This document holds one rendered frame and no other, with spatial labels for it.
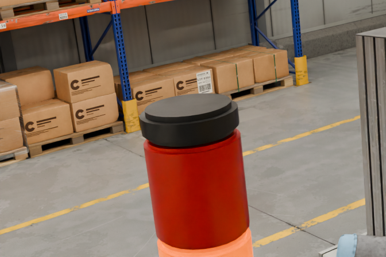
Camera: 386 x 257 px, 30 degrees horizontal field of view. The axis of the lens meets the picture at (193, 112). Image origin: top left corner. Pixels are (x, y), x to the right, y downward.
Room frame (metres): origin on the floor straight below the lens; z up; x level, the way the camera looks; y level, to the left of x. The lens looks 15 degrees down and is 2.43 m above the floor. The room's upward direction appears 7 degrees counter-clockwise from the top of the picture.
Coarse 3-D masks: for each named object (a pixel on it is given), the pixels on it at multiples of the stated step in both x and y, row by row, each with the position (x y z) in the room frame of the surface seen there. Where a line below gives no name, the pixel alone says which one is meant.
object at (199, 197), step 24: (144, 144) 0.35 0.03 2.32; (216, 144) 0.33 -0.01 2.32; (240, 144) 0.34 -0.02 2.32; (168, 168) 0.33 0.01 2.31; (192, 168) 0.33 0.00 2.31; (216, 168) 0.33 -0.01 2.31; (240, 168) 0.34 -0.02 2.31; (168, 192) 0.33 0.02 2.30; (192, 192) 0.33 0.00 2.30; (216, 192) 0.33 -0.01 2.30; (240, 192) 0.34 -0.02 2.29; (168, 216) 0.33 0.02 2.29; (192, 216) 0.33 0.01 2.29; (216, 216) 0.33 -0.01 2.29; (240, 216) 0.34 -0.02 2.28; (168, 240) 0.33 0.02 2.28; (192, 240) 0.33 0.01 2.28; (216, 240) 0.33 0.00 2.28
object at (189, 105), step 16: (176, 96) 0.37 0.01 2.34; (192, 96) 0.37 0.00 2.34; (208, 96) 0.36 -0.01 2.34; (224, 96) 0.36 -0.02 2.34; (144, 112) 0.36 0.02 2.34; (160, 112) 0.34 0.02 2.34; (176, 112) 0.34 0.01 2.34; (192, 112) 0.33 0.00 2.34; (208, 112) 0.33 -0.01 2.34; (224, 112) 0.34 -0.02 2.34; (144, 128) 0.34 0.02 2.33; (160, 128) 0.33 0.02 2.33; (176, 128) 0.33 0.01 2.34; (192, 128) 0.33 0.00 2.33; (208, 128) 0.33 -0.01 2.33; (224, 128) 0.33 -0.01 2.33; (160, 144) 0.34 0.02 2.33; (176, 144) 0.33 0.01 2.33; (192, 144) 0.33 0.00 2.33
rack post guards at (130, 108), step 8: (304, 56) 9.85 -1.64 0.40; (296, 64) 9.82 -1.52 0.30; (304, 64) 9.85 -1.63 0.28; (296, 72) 9.84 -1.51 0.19; (304, 72) 9.84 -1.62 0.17; (296, 80) 9.85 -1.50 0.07; (304, 80) 9.84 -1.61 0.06; (128, 104) 8.46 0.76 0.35; (136, 104) 8.53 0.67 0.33; (128, 112) 8.45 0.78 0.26; (136, 112) 8.51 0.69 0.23; (128, 120) 8.45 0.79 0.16; (136, 120) 8.50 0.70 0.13; (128, 128) 8.46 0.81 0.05; (136, 128) 8.49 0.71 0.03
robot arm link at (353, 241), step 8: (344, 240) 1.65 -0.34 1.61; (352, 240) 1.64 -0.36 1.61; (360, 240) 1.63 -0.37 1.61; (368, 240) 1.63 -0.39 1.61; (376, 240) 1.62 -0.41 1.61; (384, 240) 1.62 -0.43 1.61; (344, 248) 1.63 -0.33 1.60; (352, 248) 1.62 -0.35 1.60; (360, 248) 1.61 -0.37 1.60; (368, 248) 1.61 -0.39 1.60; (376, 248) 1.60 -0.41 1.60; (384, 248) 1.59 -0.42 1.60; (336, 256) 1.63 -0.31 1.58; (344, 256) 1.62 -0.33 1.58; (352, 256) 1.61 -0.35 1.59; (360, 256) 1.60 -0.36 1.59; (368, 256) 1.59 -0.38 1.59; (376, 256) 1.59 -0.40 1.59; (384, 256) 1.58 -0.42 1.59
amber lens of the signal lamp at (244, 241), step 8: (248, 232) 0.35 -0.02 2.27; (160, 240) 0.35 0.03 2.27; (240, 240) 0.34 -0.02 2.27; (248, 240) 0.34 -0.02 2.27; (160, 248) 0.34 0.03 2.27; (168, 248) 0.34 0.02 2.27; (176, 248) 0.34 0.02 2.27; (208, 248) 0.33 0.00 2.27; (216, 248) 0.33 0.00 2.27; (224, 248) 0.33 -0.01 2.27; (232, 248) 0.33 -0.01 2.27; (240, 248) 0.33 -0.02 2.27; (248, 248) 0.34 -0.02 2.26; (160, 256) 0.34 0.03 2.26; (168, 256) 0.34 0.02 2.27; (176, 256) 0.33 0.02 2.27; (184, 256) 0.33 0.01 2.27; (192, 256) 0.33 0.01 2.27; (200, 256) 0.33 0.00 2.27; (208, 256) 0.33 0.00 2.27; (216, 256) 0.33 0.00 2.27; (224, 256) 0.33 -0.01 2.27; (232, 256) 0.33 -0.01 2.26; (240, 256) 0.33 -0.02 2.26; (248, 256) 0.34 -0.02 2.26
